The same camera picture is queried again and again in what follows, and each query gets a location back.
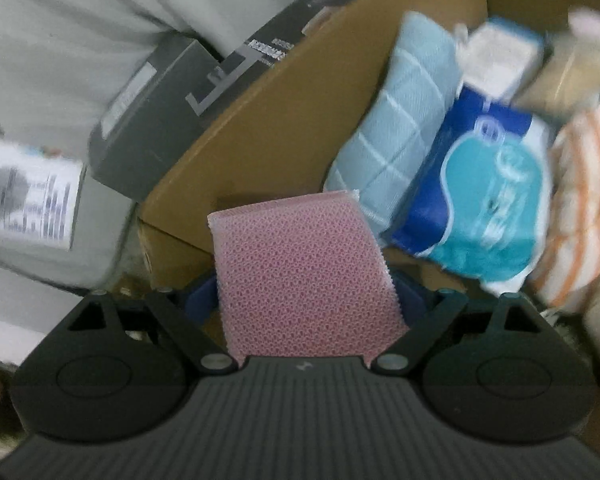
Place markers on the brown cardboard box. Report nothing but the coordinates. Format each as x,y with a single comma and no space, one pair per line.
280,125

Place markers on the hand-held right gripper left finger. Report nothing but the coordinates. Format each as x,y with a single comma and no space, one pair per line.
202,302

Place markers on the blue tissue pack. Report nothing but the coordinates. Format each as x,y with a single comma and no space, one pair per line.
480,200

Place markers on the clear plastic snack packet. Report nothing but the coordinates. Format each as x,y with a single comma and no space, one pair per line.
560,75

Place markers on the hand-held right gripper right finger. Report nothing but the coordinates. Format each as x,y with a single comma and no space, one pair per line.
414,296

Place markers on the blue and white carton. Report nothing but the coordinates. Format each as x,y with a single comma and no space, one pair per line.
500,55

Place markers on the pink mesh sponge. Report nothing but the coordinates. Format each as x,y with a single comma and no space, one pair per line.
300,280

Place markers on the white labelled container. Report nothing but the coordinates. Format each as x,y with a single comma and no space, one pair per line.
30,195

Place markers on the orange striped white cloth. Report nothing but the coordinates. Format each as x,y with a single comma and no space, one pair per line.
580,185

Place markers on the dark grey box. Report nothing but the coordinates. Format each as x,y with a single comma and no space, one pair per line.
155,110

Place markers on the light blue checked towel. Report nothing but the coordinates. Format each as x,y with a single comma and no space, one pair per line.
395,135

